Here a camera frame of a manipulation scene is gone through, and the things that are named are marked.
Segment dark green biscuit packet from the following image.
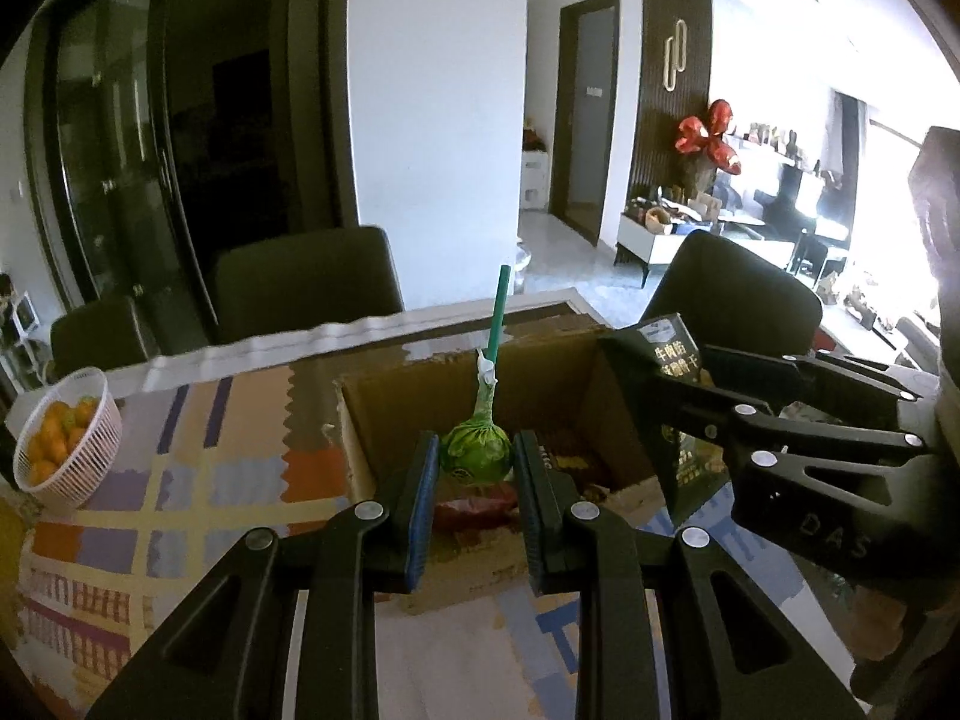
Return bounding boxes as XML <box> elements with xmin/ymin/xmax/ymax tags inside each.
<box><xmin>638</xmin><ymin>312</ymin><xmax>727</xmax><ymax>507</ymax></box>

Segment green lollipop with stick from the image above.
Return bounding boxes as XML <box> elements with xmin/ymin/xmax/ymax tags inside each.
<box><xmin>441</xmin><ymin>265</ymin><xmax>511</xmax><ymax>486</ymax></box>

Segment red heart snack packet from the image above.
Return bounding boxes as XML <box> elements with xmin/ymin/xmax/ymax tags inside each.
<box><xmin>433</xmin><ymin>478</ymin><xmax>519</xmax><ymax>535</ymax></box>

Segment black chair right side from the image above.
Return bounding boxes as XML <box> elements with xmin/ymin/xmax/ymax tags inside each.
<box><xmin>641</xmin><ymin>231</ymin><xmax>823</xmax><ymax>356</ymax></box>

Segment brown cardboard box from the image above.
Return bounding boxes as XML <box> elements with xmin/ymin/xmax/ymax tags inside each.
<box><xmin>337</xmin><ymin>316</ymin><xmax>667</xmax><ymax>616</ymax></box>

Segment white sideboard cabinet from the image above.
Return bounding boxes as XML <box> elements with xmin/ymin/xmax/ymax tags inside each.
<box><xmin>613</xmin><ymin>195</ymin><xmax>765</xmax><ymax>284</ymax></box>

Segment colourful patterned table mat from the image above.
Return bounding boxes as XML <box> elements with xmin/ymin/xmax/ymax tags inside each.
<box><xmin>10</xmin><ymin>299</ymin><xmax>902</xmax><ymax>720</ymax></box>

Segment red bow decoration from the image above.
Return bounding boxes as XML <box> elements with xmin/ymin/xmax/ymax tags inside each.
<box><xmin>674</xmin><ymin>99</ymin><xmax>742</xmax><ymax>176</ymax></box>

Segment white shelf unit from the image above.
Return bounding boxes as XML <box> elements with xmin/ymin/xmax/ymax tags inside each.
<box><xmin>521</xmin><ymin>127</ymin><xmax>550</xmax><ymax>211</ymax></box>

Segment pink plastic basket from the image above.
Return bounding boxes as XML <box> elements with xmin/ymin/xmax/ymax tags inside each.
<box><xmin>13</xmin><ymin>367</ymin><xmax>122</xmax><ymax>514</ymax></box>

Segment grey hallway door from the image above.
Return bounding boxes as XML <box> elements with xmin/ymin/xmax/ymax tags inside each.
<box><xmin>550</xmin><ymin>0</ymin><xmax>622</xmax><ymax>245</ymax></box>

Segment oranges in basket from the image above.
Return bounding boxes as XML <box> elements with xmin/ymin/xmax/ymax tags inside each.
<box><xmin>26</xmin><ymin>397</ymin><xmax>99</xmax><ymax>486</ymax></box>

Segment dark wooden slat panel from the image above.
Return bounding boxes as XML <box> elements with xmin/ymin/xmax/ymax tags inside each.
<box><xmin>630</xmin><ymin>0</ymin><xmax>713</xmax><ymax>197</ymax></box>

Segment black chair behind box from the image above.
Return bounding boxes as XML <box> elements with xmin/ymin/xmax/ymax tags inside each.
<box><xmin>217</xmin><ymin>226</ymin><xmax>404</xmax><ymax>343</ymax></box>

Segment black chair far left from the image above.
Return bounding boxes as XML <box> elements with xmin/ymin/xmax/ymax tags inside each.
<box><xmin>50</xmin><ymin>296</ymin><xmax>161</xmax><ymax>379</ymax></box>

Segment dark glass sliding door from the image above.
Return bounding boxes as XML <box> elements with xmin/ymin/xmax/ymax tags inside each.
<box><xmin>25</xmin><ymin>0</ymin><xmax>358</xmax><ymax>353</ymax></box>

